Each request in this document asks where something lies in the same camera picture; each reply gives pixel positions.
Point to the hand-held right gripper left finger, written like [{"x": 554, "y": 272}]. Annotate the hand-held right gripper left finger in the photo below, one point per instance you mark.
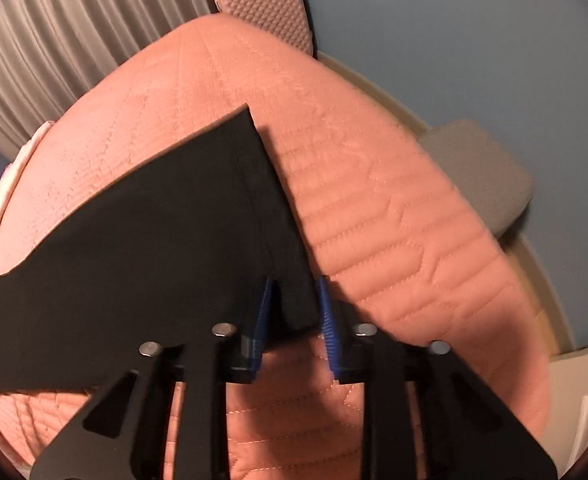
[{"x": 261, "y": 322}]

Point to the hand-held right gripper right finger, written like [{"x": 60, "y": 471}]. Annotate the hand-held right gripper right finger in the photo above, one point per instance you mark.
[{"x": 327, "y": 312}]

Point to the black pants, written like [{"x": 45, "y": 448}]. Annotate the black pants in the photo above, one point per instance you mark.
[{"x": 174, "y": 235}]

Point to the pink quilted bedspread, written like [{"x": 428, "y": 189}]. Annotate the pink quilted bedspread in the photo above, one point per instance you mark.
[{"x": 374, "y": 185}]

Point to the grey cushion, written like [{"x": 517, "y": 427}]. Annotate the grey cushion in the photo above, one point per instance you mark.
[{"x": 479, "y": 175}]

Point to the white cabinet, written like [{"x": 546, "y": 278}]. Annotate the white cabinet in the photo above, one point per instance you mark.
[{"x": 581, "y": 410}]

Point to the pale pink bed sheet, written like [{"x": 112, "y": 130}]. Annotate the pale pink bed sheet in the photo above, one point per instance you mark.
[{"x": 9, "y": 180}]

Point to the pink textured suitcase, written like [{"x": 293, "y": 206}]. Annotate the pink textured suitcase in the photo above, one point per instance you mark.
[{"x": 269, "y": 7}]

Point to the white pleated curtain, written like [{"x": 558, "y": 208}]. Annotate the white pleated curtain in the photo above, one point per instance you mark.
[{"x": 74, "y": 35}]

